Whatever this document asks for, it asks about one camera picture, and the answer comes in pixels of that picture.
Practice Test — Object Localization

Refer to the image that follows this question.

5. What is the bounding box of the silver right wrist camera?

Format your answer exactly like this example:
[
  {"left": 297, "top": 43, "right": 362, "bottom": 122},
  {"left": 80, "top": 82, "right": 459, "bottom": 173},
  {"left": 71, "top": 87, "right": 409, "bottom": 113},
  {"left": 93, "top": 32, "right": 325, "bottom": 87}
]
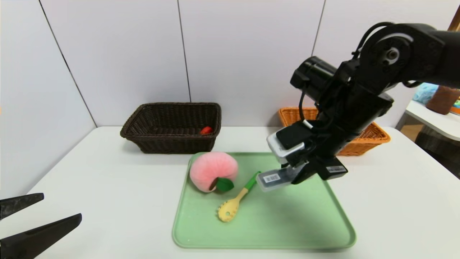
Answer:
[{"left": 267, "top": 121, "right": 313, "bottom": 166}]

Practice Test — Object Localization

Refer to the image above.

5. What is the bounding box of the wooden shelf unit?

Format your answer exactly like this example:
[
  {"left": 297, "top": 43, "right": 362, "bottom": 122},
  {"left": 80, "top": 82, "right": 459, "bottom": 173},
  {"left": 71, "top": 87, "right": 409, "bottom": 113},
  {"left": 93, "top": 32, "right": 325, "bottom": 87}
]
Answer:
[{"left": 447, "top": 5, "right": 460, "bottom": 32}]

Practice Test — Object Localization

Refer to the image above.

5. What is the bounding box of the grey translucent plastic case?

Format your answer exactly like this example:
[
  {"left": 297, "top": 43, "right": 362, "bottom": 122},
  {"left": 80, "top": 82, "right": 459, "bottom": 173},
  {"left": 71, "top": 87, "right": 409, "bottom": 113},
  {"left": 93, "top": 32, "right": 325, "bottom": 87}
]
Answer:
[{"left": 256, "top": 166, "right": 306, "bottom": 192}]

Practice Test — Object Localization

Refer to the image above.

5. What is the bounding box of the pink plush peach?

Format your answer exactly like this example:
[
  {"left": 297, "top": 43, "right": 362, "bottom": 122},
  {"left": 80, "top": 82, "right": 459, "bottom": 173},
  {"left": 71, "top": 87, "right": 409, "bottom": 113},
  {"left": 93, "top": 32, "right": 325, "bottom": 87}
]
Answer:
[{"left": 189, "top": 151, "right": 239, "bottom": 193}]

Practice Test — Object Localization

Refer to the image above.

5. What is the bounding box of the light blue cloth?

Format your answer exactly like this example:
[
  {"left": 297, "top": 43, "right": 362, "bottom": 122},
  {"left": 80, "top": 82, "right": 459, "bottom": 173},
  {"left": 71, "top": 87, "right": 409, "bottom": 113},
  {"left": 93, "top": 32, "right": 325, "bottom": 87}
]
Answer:
[{"left": 412, "top": 83, "right": 439, "bottom": 105}]

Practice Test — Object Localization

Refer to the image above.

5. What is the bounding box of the white side table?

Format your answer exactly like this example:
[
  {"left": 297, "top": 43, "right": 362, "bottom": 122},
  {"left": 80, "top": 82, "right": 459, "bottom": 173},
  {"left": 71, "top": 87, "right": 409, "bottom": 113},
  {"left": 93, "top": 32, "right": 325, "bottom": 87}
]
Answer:
[{"left": 395, "top": 100, "right": 460, "bottom": 141}]

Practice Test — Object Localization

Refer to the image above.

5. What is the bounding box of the orange wicker basket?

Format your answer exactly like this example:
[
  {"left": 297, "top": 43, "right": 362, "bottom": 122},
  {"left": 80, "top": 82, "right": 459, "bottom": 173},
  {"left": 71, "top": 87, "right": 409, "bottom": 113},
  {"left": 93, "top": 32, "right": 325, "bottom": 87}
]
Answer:
[{"left": 278, "top": 107, "right": 391, "bottom": 156}]

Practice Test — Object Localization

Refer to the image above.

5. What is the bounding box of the brown rolled towel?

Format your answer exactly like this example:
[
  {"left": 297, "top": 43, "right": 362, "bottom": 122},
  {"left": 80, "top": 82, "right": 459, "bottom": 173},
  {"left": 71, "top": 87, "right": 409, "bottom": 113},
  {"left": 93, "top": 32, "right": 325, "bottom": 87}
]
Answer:
[{"left": 427, "top": 86, "right": 460, "bottom": 115}]

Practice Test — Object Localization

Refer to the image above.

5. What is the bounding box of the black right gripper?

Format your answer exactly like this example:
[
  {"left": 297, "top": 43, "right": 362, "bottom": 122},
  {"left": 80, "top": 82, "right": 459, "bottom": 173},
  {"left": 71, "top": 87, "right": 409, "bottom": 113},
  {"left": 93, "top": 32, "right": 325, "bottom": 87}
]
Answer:
[{"left": 281, "top": 92, "right": 394, "bottom": 185}]

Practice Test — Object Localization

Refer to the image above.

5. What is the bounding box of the yellow spaghetti spoon green handle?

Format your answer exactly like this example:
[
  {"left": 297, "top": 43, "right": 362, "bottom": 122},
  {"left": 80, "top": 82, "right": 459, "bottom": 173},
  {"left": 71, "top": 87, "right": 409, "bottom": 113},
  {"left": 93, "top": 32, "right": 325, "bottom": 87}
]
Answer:
[{"left": 217, "top": 171, "right": 262, "bottom": 222}]

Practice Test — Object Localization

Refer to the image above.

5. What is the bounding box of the dark ribbed bin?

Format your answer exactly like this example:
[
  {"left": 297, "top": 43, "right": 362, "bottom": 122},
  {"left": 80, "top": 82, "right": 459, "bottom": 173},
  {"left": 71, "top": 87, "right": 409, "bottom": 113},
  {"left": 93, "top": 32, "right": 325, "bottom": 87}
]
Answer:
[{"left": 415, "top": 126, "right": 460, "bottom": 178}]

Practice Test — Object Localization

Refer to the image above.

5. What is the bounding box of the light green plastic tray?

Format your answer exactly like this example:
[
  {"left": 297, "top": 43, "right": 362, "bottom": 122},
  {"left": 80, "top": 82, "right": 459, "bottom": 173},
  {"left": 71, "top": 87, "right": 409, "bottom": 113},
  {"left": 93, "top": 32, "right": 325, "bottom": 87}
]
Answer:
[{"left": 172, "top": 152, "right": 357, "bottom": 249}]

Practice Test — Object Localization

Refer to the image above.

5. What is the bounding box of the dark brown wicker basket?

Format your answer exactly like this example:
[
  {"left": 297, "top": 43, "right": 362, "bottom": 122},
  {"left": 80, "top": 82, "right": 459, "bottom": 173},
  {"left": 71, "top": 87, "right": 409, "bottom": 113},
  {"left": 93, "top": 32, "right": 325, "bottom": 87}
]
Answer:
[{"left": 120, "top": 103, "right": 222, "bottom": 154}]

